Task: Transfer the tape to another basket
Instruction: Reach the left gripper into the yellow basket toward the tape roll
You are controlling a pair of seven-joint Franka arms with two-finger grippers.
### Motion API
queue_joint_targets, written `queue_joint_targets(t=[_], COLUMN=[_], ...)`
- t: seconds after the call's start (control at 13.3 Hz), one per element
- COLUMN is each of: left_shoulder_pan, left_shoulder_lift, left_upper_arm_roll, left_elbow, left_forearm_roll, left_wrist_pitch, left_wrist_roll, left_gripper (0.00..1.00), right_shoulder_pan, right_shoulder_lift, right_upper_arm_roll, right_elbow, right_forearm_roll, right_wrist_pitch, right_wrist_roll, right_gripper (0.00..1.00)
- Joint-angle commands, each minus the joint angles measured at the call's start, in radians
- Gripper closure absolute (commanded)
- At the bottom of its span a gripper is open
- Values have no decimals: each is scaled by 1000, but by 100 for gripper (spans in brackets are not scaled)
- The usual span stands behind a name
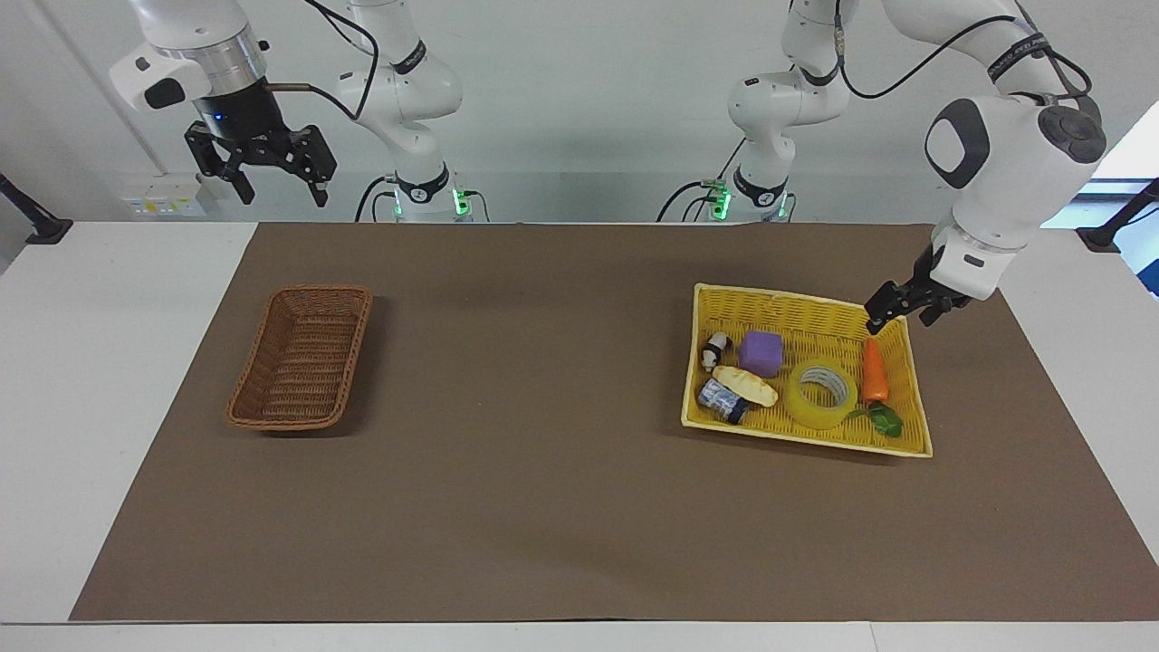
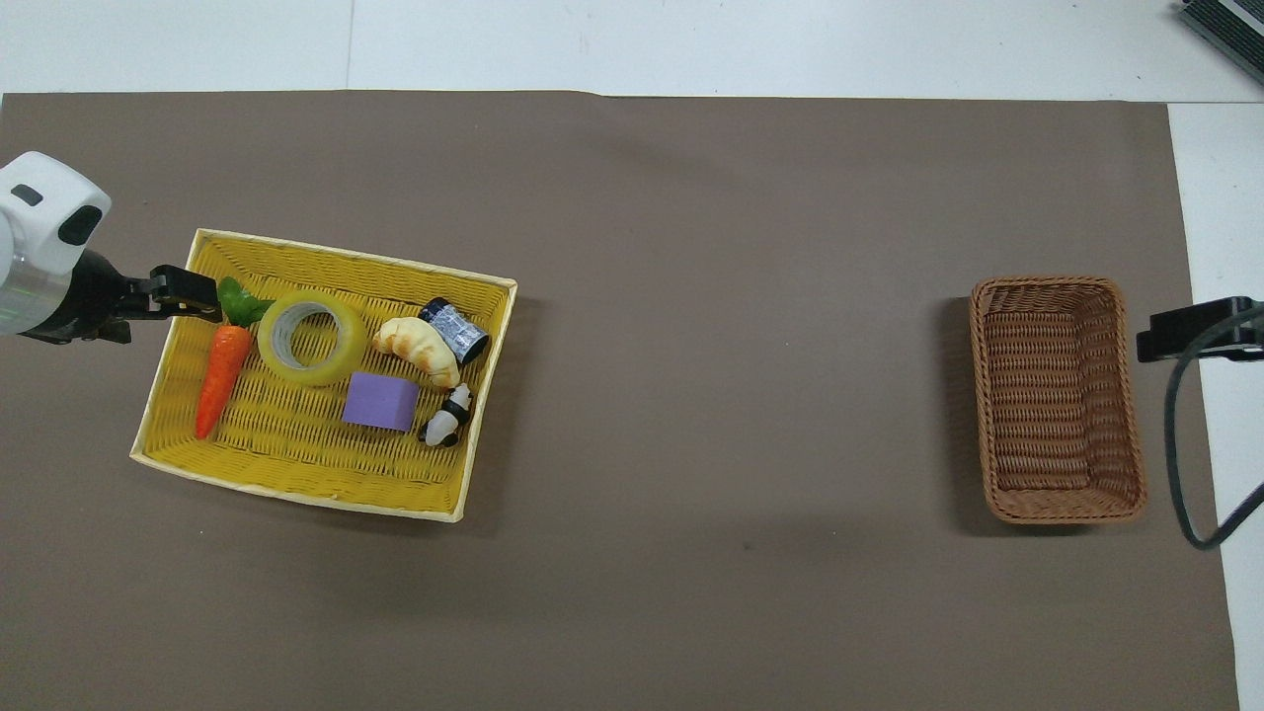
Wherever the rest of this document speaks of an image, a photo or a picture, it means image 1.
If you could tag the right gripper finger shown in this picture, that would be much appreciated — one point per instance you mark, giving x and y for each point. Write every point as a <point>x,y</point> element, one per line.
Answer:
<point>217,156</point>
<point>315,163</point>

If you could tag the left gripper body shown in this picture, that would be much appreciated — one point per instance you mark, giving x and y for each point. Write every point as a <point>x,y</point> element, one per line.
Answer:
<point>925,276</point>

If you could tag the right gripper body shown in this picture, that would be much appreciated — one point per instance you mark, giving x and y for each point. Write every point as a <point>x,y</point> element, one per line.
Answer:
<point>243,113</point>

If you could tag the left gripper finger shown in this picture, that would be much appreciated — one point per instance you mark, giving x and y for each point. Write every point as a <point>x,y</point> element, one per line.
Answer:
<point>892,303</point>
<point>937,311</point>

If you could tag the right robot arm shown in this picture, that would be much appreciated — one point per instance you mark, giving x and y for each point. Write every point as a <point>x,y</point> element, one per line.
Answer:
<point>407,91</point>

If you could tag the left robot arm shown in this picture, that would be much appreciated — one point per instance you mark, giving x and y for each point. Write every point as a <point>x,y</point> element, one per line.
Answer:
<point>1005,172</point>

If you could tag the yellow wicker basket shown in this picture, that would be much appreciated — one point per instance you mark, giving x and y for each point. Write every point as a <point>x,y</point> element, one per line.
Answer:
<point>801,317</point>

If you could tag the yellow tape roll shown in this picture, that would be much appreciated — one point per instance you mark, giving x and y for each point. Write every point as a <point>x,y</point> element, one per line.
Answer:
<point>810,407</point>

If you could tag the brown wicker basket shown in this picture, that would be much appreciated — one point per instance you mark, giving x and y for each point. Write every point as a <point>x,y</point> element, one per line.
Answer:
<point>303,358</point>

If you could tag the orange toy carrot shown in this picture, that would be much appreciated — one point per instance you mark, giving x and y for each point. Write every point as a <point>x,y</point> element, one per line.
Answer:
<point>874,376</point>

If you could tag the purple cube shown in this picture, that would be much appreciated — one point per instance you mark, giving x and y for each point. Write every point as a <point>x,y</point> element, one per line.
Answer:
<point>761,351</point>

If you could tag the toy bread loaf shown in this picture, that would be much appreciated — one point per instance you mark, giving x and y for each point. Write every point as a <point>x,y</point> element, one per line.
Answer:
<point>747,387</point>

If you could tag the black and white toy animal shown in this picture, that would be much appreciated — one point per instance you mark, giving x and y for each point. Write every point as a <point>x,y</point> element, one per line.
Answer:
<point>715,349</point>

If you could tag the black stand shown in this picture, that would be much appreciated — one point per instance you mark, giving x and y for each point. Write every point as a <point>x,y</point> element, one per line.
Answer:
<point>36,226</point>
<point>1109,231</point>

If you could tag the small blue-white can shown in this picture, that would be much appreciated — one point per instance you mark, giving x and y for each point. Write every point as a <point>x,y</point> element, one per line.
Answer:
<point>720,398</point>

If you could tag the white wall socket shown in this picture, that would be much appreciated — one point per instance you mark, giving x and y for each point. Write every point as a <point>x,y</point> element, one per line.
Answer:
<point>163,199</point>

